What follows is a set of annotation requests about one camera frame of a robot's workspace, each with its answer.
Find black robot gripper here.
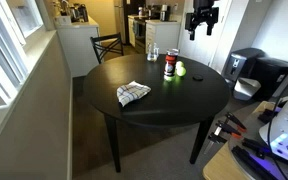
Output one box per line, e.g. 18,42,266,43
184,7,220,42

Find grey metal base plate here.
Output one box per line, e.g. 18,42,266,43
228,109,288,180

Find black metal chair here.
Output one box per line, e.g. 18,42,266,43
89,32,125,64

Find clear red-label tennis ball can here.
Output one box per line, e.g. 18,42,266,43
163,48,180,83

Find wooden desk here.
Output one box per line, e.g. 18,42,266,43
202,100,288,180

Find checkered white cloth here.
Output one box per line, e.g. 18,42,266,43
116,80,152,108

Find countertop appliance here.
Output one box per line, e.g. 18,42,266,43
159,3,170,22

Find grey trash can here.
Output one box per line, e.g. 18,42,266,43
223,47,265,83

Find white plastic bin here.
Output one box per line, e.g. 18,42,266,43
233,77,262,101

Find clear glass bottle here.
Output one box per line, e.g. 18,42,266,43
152,42,160,62
146,42,154,62

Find black mounting bar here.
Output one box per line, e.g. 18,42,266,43
232,145,278,180

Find white kitchen cabinet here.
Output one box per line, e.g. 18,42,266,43
145,19,182,55

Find round black table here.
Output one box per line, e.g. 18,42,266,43
83,53,232,174

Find black coffee maker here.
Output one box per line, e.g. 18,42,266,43
69,3,89,24

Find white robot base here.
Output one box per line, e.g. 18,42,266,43
258,59,288,168

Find tennis ball inside can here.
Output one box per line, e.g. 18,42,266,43
164,74,176,83

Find white kitchen counter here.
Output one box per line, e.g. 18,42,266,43
54,16,101,78

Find kitchen stove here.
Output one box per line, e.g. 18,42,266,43
133,16,148,54

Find white window frame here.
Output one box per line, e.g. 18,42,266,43
0,0,57,136

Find black bin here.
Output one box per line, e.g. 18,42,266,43
250,57,288,101

